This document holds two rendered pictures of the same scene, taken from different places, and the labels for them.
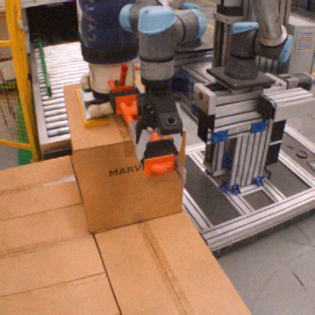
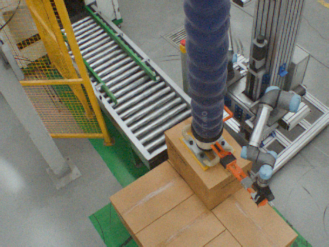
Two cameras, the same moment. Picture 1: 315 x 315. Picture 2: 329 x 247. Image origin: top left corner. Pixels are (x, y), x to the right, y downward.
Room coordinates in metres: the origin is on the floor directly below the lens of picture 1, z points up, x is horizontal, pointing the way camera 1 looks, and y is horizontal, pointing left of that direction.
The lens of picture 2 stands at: (-0.15, 0.66, 3.32)
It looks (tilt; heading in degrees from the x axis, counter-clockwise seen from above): 53 degrees down; 350
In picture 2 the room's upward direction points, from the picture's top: 6 degrees counter-clockwise
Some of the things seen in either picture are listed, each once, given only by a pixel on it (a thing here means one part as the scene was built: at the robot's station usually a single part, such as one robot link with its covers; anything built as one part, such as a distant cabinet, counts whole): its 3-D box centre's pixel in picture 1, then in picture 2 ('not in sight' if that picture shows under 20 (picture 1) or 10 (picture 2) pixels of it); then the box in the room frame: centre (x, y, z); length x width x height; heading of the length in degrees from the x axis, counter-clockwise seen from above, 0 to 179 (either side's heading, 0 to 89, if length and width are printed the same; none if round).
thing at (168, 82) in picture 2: not in sight; (140, 57); (2.81, 0.44, 0.50); 2.31 x 0.05 x 0.19; 21
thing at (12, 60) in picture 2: not in sight; (10, 57); (1.97, 1.44, 1.62); 0.20 x 0.05 x 0.30; 21
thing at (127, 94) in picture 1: (125, 99); (228, 160); (1.02, 0.11, 1.07); 0.10 x 0.08 x 0.06; 108
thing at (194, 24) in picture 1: (177, 25); (267, 159); (0.80, -0.04, 1.37); 0.11 x 0.11 x 0.08; 51
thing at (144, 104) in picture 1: (155, 99); (260, 185); (0.71, 0.01, 1.22); 0.09 x 0.08 x 0.12; 18
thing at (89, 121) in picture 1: (90, 101); (196, 150); (1.23, 0.28, 0.97); 0.34 x 0.10 x 0.05; 18
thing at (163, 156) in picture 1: (154, 157); (258, 198); (0.69, 0.01, 1.07); 0.08 x 0.07 x 0.05; 18
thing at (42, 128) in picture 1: (36, 84); (89, 86); (2.58, 1.05, 0.50); 2.31 x 0.05 x 0.19; 21
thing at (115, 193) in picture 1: (117, 143); (207, 159); (1.26, 0.18, 0.74); 0.60 x 0.40 x 0.40; 18
